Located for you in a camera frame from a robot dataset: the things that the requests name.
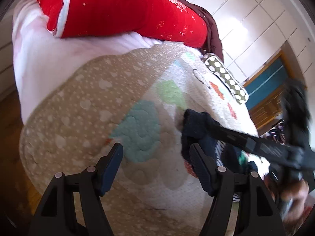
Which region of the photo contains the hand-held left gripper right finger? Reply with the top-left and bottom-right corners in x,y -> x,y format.
189,143 -> 286,236

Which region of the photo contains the white bed sheet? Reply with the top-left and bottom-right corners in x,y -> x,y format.
12,0 -> 163,123

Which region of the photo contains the quilted heart-patterned bedspread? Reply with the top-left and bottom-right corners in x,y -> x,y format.
19,42 -> 271,236

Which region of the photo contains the cluttered shoe rack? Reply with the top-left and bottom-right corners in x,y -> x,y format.
261,119 -> 288,144

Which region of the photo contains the red bolster pillow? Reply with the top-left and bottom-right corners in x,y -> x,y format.
33,0 -> 207,49

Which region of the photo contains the green patterned bolster pillow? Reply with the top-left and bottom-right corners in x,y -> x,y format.
203,53 -> 249,104

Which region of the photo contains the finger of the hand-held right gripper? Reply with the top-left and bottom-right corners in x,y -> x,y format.
208,120 -> 296,166

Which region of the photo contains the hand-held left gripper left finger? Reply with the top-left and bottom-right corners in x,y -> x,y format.
29,143 -> 124,236

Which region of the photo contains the dark brown cloth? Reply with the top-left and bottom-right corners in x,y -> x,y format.
155,0 -> 224,62

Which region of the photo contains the white glossy wardrobe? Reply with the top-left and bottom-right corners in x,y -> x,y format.
172,0 -> 313,84

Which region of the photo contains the dark navy pants striped lining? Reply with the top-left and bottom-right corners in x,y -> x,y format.
181,109 -> 259,199

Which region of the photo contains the wooden framed furniture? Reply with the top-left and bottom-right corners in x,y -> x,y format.
244,59 -> 288,110

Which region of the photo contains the person's right hand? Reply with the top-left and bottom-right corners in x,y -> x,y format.
278,179 -> 310,224

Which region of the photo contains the wooden door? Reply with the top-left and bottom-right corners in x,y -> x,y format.
250,84 -> 288,128

